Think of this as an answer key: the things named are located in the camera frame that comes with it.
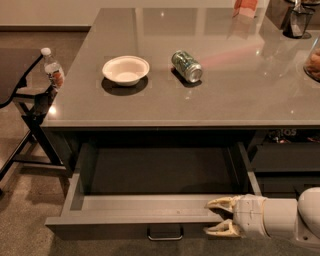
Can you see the orange pink carton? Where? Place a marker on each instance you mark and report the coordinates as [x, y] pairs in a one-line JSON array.
[[245, 7]]

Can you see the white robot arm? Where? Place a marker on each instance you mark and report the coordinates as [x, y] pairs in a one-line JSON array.
[[294, 220]]

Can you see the clear water bottle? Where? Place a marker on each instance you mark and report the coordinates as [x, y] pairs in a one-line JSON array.
[[53, 68]]

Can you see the glass jar with snacks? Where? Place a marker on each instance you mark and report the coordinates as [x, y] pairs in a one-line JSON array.
[[312, 63]]

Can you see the dark drawer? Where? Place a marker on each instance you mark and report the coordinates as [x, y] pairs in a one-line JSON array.
[[285, 150], [285, 185], [160, 193]]

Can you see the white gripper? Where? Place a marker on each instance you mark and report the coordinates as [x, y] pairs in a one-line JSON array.
[[249, 214]]

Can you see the dark counter cabinet frame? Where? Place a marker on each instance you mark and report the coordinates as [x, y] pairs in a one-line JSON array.
[[67, 140]]

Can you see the dark metal container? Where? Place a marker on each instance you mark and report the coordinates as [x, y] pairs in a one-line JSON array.
[[297, 20]]

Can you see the white paper bowl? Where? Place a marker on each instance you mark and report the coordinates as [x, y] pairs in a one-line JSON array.
[[125, 70]]

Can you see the green soda can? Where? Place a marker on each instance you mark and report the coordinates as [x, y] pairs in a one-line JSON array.
[[187, 66]]

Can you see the dark chair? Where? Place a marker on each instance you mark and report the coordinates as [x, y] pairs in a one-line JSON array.
[[15, 65]]

